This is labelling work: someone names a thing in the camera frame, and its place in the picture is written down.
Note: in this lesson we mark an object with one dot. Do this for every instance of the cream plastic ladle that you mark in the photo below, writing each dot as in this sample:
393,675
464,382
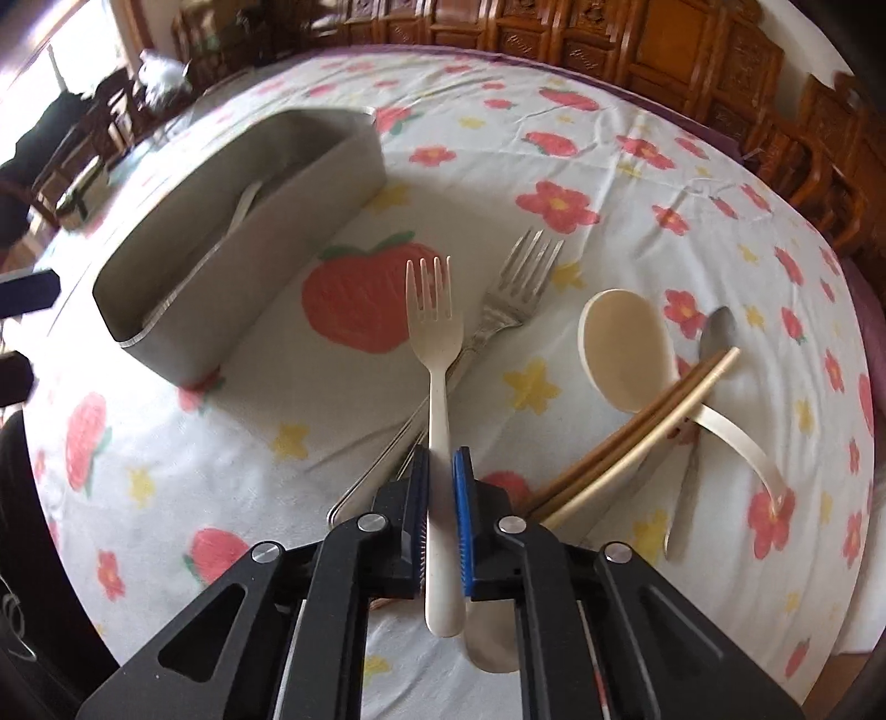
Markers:
623,346

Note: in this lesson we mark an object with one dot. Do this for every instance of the carved wooden bench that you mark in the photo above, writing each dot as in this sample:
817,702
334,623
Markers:
664,41

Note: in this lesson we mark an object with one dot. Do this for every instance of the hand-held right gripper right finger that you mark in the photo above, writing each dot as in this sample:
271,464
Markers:
462,512

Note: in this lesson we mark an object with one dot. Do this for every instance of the window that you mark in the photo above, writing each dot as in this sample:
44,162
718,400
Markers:
76,48

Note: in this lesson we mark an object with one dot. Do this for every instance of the floral white tablecloth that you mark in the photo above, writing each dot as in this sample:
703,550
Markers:
263,415

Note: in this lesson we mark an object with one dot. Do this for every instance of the metal utensil tin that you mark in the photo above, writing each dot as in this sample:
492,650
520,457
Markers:
166,353

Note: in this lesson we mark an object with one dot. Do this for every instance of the cream plastic fork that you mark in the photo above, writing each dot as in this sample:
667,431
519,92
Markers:
436,360

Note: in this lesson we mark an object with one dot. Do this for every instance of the brown chopstick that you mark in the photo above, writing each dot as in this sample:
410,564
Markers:
698,391
685,382

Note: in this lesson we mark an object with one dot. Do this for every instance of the metal fork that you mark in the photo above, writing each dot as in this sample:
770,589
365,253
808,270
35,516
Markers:
509,291

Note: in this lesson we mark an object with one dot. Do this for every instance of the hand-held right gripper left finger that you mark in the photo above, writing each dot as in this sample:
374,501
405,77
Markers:
417,498

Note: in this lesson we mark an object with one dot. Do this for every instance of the pale slim utensil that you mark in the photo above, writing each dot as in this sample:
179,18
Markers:
239,208

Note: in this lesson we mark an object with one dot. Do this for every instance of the white plastic bag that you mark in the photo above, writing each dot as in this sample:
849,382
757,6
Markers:
163,76

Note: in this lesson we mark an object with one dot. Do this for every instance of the person's dark clothing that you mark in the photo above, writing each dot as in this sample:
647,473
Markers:
34,554

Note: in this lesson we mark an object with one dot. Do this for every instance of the wooden armchair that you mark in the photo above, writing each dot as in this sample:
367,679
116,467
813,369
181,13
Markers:
817,173

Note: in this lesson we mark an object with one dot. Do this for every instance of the small metal spoon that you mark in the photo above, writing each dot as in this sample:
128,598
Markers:
682,498

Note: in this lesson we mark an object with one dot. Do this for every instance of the black garment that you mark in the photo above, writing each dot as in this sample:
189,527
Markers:
59,131

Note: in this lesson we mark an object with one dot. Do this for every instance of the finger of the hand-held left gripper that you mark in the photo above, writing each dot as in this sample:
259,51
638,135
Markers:
14,377
28,294

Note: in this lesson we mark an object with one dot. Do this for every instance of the carved wooden chair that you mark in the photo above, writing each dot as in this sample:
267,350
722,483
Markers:
858,118
207,34

